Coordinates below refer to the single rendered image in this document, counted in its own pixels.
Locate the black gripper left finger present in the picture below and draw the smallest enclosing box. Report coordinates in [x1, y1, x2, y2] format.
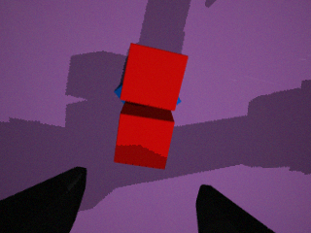
[0, 166, 86, 233]

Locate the dark red cube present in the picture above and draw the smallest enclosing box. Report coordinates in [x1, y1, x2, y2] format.
[121, 43, 188, 110]
[114, 101, 174, 170]

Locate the blue cube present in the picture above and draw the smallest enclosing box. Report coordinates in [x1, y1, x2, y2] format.
[114, 83, 180, 104]

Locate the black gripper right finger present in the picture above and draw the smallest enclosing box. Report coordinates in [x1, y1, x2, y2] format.
[195, 183, 275, 233]

